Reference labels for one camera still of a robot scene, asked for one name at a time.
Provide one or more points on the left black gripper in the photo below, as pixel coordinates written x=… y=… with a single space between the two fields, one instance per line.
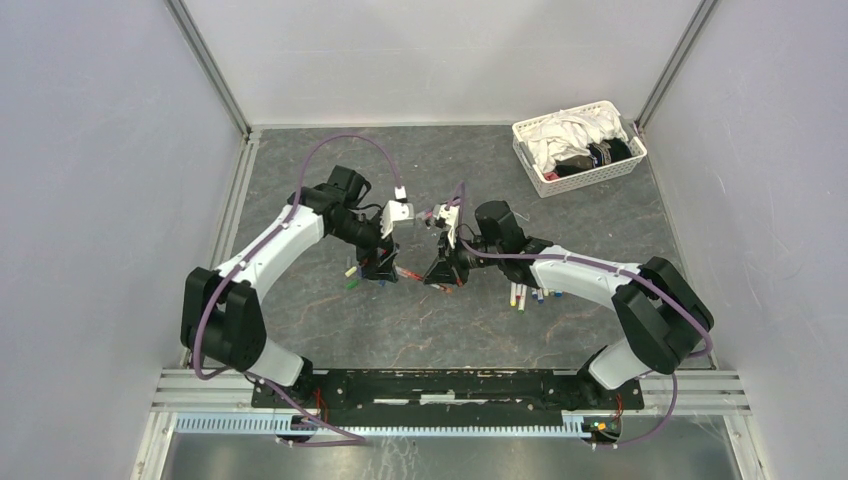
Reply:
x=375 y=267

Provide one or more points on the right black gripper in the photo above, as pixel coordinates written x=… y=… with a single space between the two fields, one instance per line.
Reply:
x=448 y=269

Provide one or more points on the orange gel pen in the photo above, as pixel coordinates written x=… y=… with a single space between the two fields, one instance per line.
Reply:
x=408 y=274

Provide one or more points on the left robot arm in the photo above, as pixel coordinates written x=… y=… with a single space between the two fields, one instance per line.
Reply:
x=222 y=315

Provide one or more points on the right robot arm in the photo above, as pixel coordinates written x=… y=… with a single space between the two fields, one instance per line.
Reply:
x=663 y=320

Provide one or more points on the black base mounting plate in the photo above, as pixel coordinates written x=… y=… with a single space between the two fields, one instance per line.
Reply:
x=458 y=397

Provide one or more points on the white cloth in basket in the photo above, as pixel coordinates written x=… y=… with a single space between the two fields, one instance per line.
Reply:
x=567 y=133

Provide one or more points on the white plastic basket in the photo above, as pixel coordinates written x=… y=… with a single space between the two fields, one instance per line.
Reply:
x=547 y=185

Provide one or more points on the black cloth in basket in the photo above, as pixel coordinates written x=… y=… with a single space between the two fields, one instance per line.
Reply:
x=599 y=154

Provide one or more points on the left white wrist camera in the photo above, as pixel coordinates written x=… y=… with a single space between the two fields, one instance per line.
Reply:
x=398 y=212

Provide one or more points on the white slotted cable duct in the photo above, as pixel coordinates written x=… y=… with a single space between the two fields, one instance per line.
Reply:
x=285 y=425

